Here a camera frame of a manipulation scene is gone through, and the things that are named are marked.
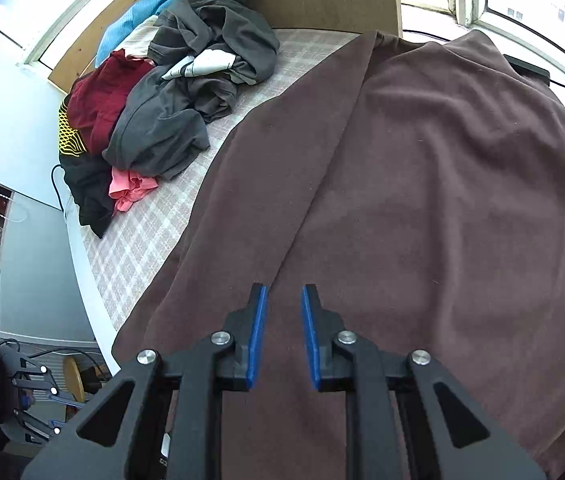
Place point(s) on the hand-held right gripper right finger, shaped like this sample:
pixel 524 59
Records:
pixel 310 335

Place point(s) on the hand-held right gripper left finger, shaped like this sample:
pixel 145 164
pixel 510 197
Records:
pixel 260 335

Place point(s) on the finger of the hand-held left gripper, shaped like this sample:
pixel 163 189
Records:
pixel 42 371
pixel 55 429

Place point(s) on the brown fleece garment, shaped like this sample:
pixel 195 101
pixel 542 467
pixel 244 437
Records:
pixel 412 185

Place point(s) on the wooden stool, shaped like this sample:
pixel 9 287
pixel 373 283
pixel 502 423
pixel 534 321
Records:
pixel 72 375

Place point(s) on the pink plaid blanket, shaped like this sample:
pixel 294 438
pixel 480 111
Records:
pixel 162 240

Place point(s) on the pink garment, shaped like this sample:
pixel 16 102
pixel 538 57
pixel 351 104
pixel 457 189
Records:
pixel 127 190

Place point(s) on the yellow black patterned garment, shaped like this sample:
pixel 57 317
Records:
pixel 70 135

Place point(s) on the dark red garment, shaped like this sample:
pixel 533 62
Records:
pixel 97 100

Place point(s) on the white printed garment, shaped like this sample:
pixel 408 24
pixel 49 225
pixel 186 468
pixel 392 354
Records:
pixel 207 62

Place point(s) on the dark grey garment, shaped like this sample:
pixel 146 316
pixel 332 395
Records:
pixel 242 35

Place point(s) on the light blue garment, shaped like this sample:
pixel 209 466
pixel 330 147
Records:
pixel 122 30

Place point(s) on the light wooden plank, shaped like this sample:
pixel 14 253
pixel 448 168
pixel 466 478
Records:
pixel 92 40

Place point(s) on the black power adapter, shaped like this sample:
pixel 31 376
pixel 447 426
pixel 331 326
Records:
pixel 530 66

